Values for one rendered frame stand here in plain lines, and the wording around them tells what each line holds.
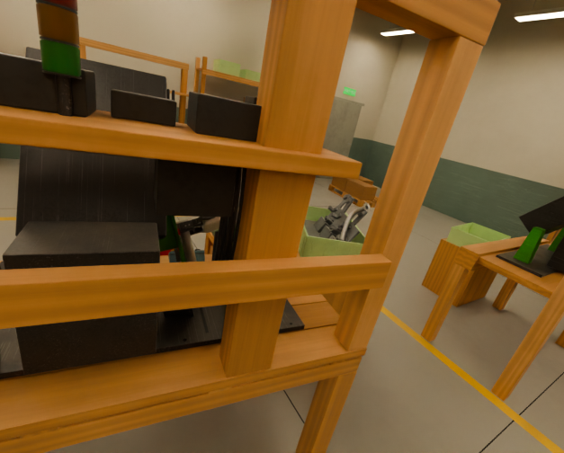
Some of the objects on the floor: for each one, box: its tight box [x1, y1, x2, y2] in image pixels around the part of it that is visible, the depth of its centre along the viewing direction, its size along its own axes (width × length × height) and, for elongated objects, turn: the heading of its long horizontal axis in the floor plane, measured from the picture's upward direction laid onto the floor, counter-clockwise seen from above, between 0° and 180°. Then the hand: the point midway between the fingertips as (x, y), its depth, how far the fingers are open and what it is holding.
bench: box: [0, 294, 367, 453], centre depth 119 cm, size 70×149×88 cm, turn 89°
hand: (186, 229), depth 99 cm, fingers open, 4 cm apart
